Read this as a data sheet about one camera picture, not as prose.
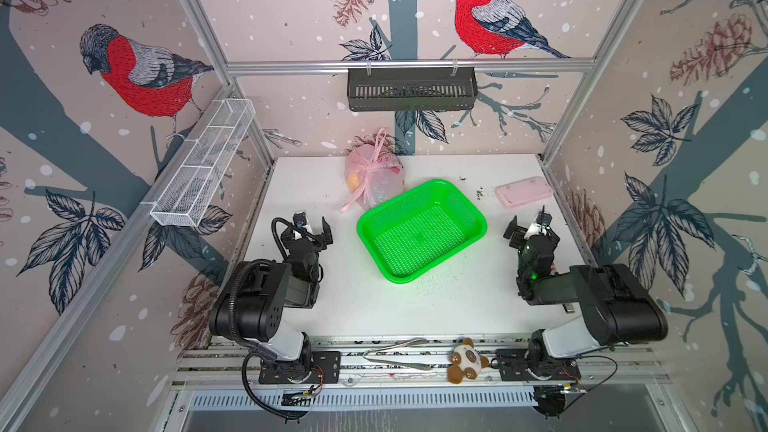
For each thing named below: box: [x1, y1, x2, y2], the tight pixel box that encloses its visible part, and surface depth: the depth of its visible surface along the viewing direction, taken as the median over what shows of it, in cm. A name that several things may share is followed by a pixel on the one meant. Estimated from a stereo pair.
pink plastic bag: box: [341, 128, 405, 213], surface depth 107 cm
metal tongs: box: [363, 338, 433, 371], surface depth 78 cm
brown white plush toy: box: [447, 338, 489, 384], surface depth 74 cm
